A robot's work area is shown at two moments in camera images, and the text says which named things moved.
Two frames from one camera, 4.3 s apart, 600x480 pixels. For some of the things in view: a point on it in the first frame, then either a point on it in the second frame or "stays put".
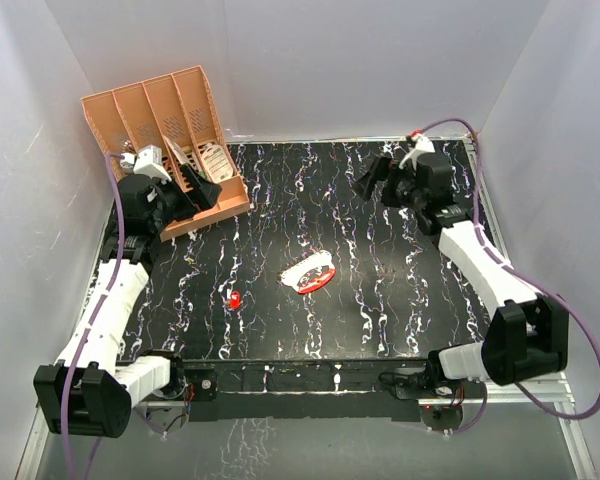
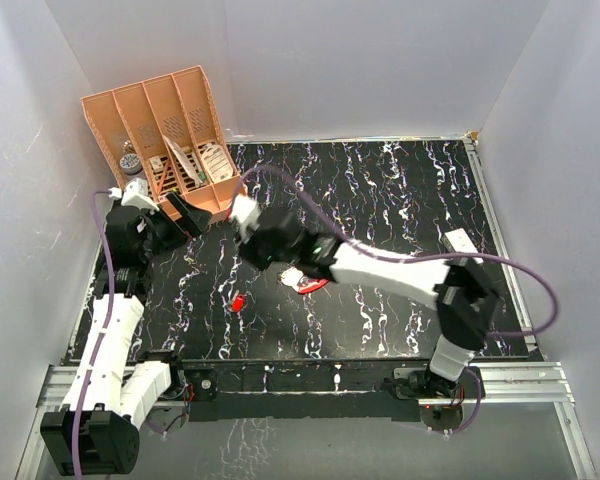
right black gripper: (378, 171) to (248, 249)
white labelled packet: (216, 163) stays put
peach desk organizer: (175, 116) stays put
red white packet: (310, 273) stays put
